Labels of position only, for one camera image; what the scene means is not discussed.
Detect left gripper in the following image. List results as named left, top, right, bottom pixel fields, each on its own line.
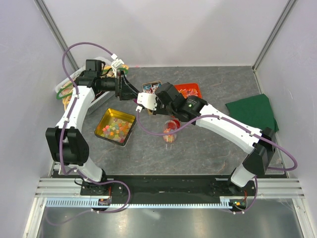
left=97, top=70, right=139, bottom=101

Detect gold tin lollipops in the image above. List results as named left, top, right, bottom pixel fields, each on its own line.
left=141, top=80, right=163, bottom=116

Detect clear plastic jar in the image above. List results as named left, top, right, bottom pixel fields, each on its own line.
left=163, top=120, right=177, bottom=148

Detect red jar lid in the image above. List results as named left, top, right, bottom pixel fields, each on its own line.
left=172, top=119, right=181, bottom=129

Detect gold square tin star candies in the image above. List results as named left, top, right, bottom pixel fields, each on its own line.
left=94, top=108, right=136, bottom=147

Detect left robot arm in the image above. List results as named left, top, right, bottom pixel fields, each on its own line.
left=45, top=59, right=139, bottom=195

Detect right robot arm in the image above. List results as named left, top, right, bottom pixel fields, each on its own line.
left=150, top=83, right=275, bottom=195

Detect orange box of lollipops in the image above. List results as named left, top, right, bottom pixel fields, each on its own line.
left=174, top=83, right=202, bottom=98

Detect green cloth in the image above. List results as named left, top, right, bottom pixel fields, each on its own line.
left=225, top=94, right=279, bottom=132

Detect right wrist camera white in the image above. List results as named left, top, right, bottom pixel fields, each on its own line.
left=137, top=92, right=157, bottom=111

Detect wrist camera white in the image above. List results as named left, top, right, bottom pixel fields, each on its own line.
left=137, top=92, right=157, bottom=111
left=111, top=59, right=124, bottom=77

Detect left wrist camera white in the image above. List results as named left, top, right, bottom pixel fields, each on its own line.
left=111, top=59, right=124, bottom=77

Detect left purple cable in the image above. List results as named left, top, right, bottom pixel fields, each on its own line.
left=44, top=42, right=132, bottom=226

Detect purple cable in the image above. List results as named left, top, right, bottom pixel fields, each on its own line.
left=44, top=42, right=132, bottom=226
left=136, top=109, right=298, bottom=215

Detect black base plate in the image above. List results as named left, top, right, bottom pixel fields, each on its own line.
left=80, top=175, right=256, bottom=203

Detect grey cable duct rail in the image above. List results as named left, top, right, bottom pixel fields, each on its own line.
left=46, top=197, right=233, bottom=209

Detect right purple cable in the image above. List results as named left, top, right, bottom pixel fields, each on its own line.
left=136, top=109, right=298, bottom=215

